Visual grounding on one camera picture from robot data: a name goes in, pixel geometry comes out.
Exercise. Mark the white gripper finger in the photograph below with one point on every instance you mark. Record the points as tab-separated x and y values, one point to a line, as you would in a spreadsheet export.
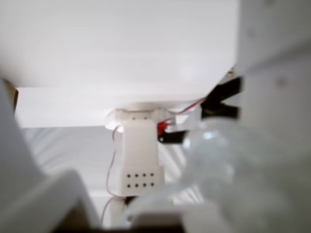
24	199
272	145

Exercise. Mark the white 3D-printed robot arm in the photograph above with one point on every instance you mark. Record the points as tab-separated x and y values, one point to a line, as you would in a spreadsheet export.
141	150

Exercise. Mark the brown cardboard box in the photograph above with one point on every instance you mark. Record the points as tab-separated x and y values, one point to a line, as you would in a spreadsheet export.
12	97

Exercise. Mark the black table clamp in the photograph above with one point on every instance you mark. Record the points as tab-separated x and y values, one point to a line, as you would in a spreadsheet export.
223	97

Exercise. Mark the white cloth backdrop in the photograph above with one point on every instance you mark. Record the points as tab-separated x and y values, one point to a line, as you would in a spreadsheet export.
73	145

